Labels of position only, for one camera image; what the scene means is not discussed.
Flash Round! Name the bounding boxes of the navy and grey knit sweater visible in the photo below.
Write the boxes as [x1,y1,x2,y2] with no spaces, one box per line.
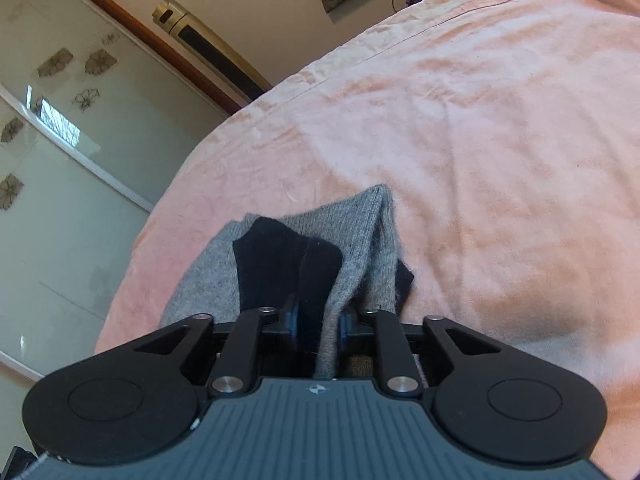
[160,184,417,382]

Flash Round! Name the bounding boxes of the gold standing air conditioner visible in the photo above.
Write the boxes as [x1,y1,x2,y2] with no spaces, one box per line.
[151,0,274,104]

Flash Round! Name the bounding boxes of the glass wardrobe with wooden frame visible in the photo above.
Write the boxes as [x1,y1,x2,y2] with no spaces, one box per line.
[0,0,243,383]

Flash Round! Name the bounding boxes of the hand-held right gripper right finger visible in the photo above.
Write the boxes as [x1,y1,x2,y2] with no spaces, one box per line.
[339,308,503,400]

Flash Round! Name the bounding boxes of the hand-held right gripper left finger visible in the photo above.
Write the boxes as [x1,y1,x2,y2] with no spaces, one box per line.
[132,295,303,398]

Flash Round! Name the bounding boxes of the pink bed sheet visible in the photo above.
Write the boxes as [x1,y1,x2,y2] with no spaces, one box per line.
[95,0,640,476]

